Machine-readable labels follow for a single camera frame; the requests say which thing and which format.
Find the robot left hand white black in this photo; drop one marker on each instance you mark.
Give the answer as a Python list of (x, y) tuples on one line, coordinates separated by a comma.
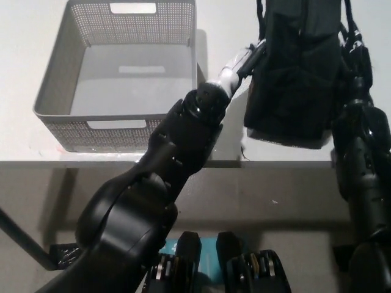
[(244, 59)]

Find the black table leg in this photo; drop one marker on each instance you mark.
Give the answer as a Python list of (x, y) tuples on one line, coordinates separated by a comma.
[(27, 241)]

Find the robot right hand white black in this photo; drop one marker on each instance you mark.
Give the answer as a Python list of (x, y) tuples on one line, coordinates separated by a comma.
[(360, 64)]

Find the robot body black teal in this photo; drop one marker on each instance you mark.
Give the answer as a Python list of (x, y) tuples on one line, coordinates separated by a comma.
[(232, 271)]

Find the grey perforated plastic basket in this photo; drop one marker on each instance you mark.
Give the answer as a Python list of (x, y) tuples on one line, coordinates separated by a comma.
[(122, 134)]

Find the dark green lunch bag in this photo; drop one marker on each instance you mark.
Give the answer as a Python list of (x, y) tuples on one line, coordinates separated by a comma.
[(293, 85)]

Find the short dark thread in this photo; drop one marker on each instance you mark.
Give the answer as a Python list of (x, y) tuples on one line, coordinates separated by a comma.
[(244, 154)]

